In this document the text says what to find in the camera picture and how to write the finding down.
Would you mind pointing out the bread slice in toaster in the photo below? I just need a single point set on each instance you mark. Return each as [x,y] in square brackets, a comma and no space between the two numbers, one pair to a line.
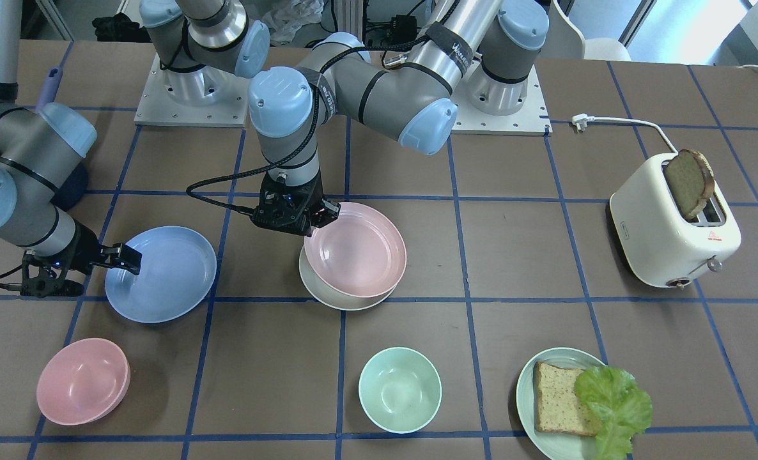
[691,182]

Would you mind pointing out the pink bowl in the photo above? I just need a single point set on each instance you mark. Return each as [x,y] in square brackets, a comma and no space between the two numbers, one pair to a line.
[83,382]

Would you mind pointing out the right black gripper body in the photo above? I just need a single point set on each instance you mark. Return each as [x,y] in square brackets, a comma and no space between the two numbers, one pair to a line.
[83,250]

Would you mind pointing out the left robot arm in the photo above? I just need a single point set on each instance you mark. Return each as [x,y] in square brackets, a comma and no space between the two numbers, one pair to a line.
[410,104]

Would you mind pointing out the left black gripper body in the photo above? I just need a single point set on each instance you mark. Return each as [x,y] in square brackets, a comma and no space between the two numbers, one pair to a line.
[313,202]

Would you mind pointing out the pink plate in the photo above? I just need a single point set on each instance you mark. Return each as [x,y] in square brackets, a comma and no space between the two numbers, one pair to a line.
[361,253]

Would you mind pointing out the green plate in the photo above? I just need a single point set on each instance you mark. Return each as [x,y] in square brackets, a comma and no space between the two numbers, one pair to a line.
[553,445]

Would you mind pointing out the lettuce leaf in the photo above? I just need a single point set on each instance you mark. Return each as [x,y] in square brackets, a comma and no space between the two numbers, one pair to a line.
[623,408]

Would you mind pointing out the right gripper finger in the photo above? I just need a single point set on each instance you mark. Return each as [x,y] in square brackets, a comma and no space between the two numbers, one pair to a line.
[121,256]

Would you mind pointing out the white chair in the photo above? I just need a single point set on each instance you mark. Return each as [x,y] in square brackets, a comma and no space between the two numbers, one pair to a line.
[565,41]

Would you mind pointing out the bread slice on plate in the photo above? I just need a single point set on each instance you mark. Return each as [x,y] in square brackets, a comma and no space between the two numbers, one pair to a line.
[558,408]

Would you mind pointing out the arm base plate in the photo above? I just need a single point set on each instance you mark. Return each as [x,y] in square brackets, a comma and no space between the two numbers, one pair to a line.
[203,98]
[491,107]

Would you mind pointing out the cream plate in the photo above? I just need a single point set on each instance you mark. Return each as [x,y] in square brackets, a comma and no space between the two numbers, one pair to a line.
[329,296]

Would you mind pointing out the cream toaster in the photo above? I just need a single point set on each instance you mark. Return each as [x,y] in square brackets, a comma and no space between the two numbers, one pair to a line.
[660,246]

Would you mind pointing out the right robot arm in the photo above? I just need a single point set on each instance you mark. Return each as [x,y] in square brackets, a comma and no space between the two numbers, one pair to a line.
[38,151]

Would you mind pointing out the blue plate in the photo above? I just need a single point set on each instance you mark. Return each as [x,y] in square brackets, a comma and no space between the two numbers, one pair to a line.
[178,267]

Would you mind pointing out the green bowl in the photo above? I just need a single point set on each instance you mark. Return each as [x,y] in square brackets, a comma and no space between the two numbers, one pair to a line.
[400,390]

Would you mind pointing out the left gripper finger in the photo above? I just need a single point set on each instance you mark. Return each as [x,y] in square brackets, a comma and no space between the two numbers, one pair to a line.
[326,212]

